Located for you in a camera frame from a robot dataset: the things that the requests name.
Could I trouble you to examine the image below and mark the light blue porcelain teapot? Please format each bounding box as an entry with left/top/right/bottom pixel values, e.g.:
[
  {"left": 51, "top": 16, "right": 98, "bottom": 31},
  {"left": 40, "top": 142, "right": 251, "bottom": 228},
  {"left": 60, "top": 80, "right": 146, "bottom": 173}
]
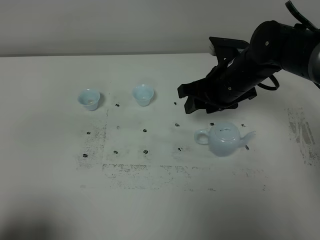
[{"left": 194, "top": 122, "right": 256, "bottom": 157}]

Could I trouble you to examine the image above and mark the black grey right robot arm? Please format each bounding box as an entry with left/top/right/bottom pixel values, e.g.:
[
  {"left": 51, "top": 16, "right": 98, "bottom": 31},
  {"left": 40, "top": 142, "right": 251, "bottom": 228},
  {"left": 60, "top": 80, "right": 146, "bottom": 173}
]
[{"left": 177, "top": 20, "right": 320, "bottom": 114}]

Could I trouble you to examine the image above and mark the black camera cable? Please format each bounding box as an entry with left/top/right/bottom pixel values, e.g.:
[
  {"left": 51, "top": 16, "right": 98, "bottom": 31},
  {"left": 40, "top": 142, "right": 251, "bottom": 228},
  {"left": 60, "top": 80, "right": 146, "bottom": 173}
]
[{"left": 257, "top": 73, "right": 279, "bottom": 91}]

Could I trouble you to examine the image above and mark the light blue teacup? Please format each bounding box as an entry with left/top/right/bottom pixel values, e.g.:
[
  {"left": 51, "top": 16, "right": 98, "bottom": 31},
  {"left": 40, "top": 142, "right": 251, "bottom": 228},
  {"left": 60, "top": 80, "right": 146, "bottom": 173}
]
[
  {"left": 77, "top": 88, "right": 101, "bottom": 111},
  {"left": 132, "top": 84, "right": 155, "bottom": 107}
]

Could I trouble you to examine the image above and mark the light blue left teacup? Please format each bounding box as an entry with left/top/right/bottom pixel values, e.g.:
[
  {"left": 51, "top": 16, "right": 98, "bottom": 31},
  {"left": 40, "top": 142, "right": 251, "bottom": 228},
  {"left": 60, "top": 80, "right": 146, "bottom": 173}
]
[{"left": 77, "top": 88, "right": 101, "bottom": 111}]

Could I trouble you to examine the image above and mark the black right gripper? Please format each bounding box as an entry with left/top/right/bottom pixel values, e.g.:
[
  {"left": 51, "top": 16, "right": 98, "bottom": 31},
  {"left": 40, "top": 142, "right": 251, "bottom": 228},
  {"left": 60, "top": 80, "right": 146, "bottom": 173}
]
[{"left": 177, "top": 51, "right": 275, "bottom": 114}]

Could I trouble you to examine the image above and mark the light blue right teacup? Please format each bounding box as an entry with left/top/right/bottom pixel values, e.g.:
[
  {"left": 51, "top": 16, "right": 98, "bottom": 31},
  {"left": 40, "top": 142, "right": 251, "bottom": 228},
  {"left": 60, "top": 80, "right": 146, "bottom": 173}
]
[{"left": 132, "top": 84, "right": 155, "bottom": 107}]

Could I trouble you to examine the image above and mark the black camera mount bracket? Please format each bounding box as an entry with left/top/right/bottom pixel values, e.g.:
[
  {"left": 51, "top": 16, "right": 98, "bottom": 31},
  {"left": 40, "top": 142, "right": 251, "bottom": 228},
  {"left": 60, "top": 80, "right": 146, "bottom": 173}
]
[{"left": 209, "top": 36, "right": 249, "bottom": 65}]

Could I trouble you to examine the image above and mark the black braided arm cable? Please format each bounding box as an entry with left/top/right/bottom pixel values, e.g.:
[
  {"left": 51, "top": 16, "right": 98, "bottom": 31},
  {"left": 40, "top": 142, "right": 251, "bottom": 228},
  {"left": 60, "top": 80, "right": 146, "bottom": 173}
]
[{"left": 284, "top": 0, "right": 318, "bottom": 32}]

